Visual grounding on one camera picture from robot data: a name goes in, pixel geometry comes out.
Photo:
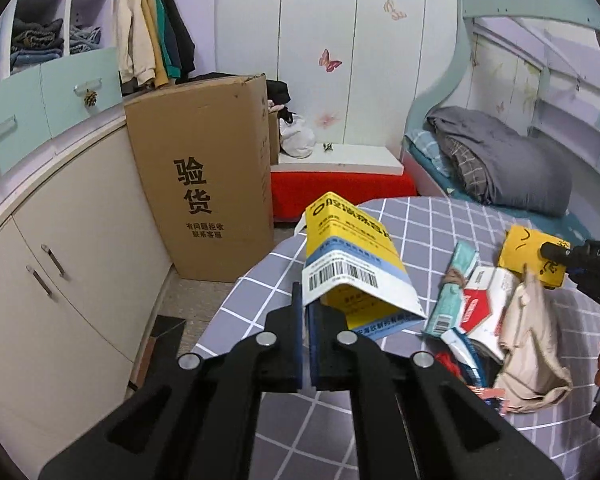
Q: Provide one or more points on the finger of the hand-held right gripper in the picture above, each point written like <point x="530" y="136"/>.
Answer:
<point x="555" y="252"/>

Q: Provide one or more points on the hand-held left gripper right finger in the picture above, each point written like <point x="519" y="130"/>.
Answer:
<point x="325" y="355"/>

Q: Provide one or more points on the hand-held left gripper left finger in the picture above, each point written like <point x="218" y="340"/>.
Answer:
<point x="296" y="340"/>

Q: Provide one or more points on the yellow paper packet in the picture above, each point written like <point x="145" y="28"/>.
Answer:
<point x="522" y="250"/>

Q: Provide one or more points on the yellow medicine box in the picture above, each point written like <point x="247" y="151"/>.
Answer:
<point x="350" y="260"/>

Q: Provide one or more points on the teal candy print sheet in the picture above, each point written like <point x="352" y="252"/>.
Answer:
<point x="580" y="222"/>

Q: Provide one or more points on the red white box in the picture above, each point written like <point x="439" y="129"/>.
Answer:
<point x="485" y="305"/>

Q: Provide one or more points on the grey duvet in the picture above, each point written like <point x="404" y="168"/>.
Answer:
<point x="505" y="160"/>

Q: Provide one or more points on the beige paper bag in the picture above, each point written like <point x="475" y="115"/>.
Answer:
<point x="530" y="355"/>

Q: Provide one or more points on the red wrapper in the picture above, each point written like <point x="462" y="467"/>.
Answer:
<point x="447" y="364"/>

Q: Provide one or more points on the teal packet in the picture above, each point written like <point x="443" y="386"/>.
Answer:
<point x="445" y="310"/>

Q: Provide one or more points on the grey checked tablecloth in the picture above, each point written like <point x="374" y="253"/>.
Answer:
<point x="430" y="220"/>

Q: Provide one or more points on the blue white wrapper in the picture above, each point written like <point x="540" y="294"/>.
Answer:
<point x="462" y="352"/>

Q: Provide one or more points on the lavender bed shelf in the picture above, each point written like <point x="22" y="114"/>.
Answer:
<point x="570" y="110"/>

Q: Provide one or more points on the red step platform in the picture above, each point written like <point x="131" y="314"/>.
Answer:
<point x="340" y="192"/>

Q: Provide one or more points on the colourful wrapper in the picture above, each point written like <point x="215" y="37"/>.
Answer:
<point x="487" y="394"/>

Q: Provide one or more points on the blue checked pillow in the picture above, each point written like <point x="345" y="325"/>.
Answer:
<point x="425" y="145"/>

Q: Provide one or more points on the white plastic bag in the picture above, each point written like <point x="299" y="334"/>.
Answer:
<point x="297" y="137"/>

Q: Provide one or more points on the pale pink butterfly sticker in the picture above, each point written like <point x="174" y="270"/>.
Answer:
<point x="330" y="120"/>

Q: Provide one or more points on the white cabinet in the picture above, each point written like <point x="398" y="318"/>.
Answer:
<point x="95" y="240"/>

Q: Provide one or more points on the large cardboard box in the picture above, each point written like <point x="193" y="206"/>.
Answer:
<point x="200" y="135"/>

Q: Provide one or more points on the dark clothes pile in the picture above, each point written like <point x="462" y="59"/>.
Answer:
<point x="279" y="91"/>

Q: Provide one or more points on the beige butterfly sticker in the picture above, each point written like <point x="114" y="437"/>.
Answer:
<point x="394" y="8"/>

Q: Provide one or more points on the mustard garment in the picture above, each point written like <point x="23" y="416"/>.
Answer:
<point x="157" y="72"/>

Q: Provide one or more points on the pine cone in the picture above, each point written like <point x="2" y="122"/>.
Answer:
<point x="91" y="98"/>

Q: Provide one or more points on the green garment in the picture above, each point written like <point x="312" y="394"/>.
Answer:
<point x="169" y="45"/>

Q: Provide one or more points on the black jacket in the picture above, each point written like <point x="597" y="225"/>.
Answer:
<point x="182" y="35"/>

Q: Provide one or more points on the white wardrobe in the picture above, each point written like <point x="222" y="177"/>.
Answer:
<point x="300" y="10"/>

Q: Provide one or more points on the cream jacket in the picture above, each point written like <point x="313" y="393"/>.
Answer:
<point x="132" y="30"/>

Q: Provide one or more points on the folded blue clothes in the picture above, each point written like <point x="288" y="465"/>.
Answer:
<point x="85" y="40"/>

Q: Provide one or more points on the mint drawer unit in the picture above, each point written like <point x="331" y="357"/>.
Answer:
<point x="25" y="90"/>

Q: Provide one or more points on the lavender shelf unit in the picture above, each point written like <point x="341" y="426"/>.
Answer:
<point x="68" y="25"/>

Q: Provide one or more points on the folded jeans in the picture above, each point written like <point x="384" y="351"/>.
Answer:
<point x="35" y="42"/>

